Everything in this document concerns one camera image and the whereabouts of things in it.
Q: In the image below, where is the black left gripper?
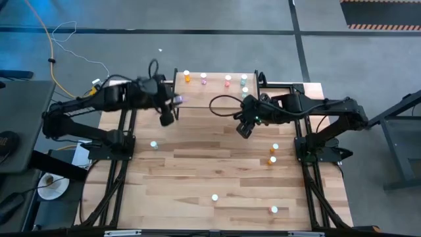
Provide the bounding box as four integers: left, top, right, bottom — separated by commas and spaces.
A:
136, 76, 182, 128

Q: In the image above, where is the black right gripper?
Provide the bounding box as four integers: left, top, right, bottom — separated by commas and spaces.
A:
234, 94, 280, 140

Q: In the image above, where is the white paper sheet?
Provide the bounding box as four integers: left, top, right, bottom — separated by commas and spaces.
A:
71, 140, 93, 169

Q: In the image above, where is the black beam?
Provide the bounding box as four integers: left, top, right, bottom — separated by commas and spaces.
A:
29, 149, 89, 182

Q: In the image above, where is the white bowl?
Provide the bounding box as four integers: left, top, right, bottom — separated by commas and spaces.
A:
37, 172, 70, 201

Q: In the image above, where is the dark grey desk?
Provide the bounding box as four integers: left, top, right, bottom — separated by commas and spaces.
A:
0, 80, 57, 174

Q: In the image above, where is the black mat striped edge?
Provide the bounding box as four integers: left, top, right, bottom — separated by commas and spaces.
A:
339, 0, 421, 32

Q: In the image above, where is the black flat bar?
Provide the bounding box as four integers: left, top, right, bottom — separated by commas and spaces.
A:
0, 69, 34, 80

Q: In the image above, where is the black and orange tool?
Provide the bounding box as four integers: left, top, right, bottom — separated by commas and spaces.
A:
353, 224, 382, 233

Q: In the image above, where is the black round speaker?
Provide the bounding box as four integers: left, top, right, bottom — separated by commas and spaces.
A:
0, 130, 20, 159

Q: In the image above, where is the wooden shelf black metal frame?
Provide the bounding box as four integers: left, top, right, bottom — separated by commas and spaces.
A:
170, 68, 262, 122

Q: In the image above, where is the black aluminium rig frame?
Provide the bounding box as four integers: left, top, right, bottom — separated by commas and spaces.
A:
74, 80, 355, 231

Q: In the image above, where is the thin white cable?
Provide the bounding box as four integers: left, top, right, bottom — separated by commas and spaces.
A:
51, 20, 111, 85

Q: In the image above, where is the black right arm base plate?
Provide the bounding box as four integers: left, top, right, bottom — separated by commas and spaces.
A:
294, 136, 353, 165

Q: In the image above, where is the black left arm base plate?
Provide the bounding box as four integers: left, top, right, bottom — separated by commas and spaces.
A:
80, 133, 136, 162

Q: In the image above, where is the orange extension cable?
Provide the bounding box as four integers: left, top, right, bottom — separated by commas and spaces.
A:
24, 0, 95, 99

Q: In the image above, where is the silver aluminium bracket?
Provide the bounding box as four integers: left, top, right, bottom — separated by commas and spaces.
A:
104, 229, 142, 237
288, 230, 326, 237

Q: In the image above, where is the dark metal desk frame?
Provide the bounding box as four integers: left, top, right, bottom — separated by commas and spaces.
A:
362, 89, 421, 191

